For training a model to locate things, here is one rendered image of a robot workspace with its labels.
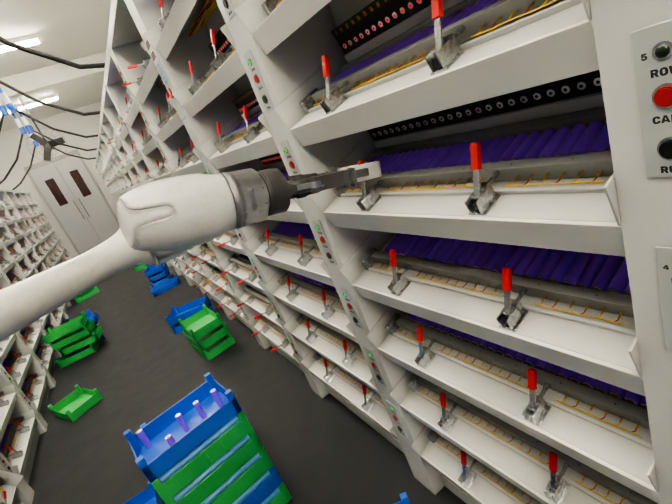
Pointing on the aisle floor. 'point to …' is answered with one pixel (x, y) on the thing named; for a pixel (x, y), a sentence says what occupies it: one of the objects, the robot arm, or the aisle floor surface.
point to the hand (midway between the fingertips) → (360, 172)
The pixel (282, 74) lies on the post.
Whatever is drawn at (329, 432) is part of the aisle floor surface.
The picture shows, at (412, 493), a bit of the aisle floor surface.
